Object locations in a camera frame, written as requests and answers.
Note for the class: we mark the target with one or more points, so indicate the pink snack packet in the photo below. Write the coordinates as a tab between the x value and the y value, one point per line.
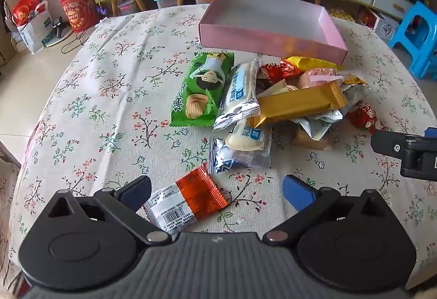
312	77

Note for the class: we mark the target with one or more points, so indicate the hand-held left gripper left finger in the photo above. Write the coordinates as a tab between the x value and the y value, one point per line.
136	191

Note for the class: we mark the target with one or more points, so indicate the red gift bag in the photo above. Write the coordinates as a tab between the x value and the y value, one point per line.
76	12

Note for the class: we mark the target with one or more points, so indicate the blue plastic stool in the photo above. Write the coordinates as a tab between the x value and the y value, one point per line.
416	29

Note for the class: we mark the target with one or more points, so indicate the silver foil snack packet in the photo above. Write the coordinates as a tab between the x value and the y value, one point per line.
317	124

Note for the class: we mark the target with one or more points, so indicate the red snack packet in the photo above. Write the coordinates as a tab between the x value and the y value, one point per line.
363	116
276	73

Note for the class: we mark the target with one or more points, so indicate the yellow egg tray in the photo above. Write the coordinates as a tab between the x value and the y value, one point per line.
341	14

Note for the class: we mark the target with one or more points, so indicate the pink cardboard box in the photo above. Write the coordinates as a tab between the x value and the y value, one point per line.
239	36

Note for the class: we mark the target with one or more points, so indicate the blue triangle print packet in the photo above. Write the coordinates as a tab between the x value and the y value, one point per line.
222	160

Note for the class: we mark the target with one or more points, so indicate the white toy box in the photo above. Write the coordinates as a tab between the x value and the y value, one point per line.
385	27

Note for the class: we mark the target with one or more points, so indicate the orange and white snack packet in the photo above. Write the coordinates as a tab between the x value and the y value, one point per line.
198	193

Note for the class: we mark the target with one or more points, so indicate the gold wafer packet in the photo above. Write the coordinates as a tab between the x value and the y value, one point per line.
293	102

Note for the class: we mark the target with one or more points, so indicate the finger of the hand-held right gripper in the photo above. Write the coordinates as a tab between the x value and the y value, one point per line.
432	131
389	145

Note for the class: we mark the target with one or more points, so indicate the white shopping bag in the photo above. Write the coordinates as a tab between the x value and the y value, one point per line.
32	32

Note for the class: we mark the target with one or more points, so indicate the black phone stand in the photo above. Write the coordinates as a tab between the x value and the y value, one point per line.
57	27

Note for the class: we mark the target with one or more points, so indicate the green potato chips packet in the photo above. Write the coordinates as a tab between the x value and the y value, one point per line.
198	97

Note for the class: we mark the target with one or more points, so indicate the long silver bread packet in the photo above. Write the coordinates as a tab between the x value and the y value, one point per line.
239	90

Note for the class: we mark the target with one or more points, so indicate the yellow snack packet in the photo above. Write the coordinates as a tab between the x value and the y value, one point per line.
307	63

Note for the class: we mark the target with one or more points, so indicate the floral tablecloth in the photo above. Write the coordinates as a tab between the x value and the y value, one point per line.
102	97

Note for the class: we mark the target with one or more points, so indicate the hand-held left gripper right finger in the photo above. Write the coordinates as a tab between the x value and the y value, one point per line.
298	191

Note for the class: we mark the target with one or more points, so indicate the brown cake packet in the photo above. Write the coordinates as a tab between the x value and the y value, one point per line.
310	142

